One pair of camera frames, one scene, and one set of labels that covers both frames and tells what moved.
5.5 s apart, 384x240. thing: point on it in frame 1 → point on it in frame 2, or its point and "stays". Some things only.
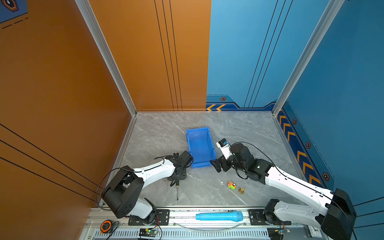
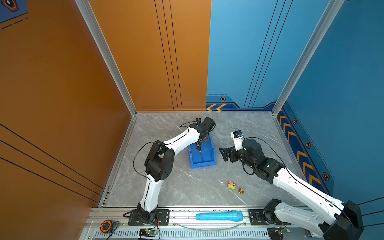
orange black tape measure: [105, 226] stays
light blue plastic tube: [236, 216] stays
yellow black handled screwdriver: [177, 185] → [199, 148]
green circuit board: [150, 232] stays
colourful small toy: [231, 185] stays
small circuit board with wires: [282, 230] stays
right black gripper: [222, 161] → [232, 152]
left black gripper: [183, 177] → [207, 138]
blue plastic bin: [201, 147] stays
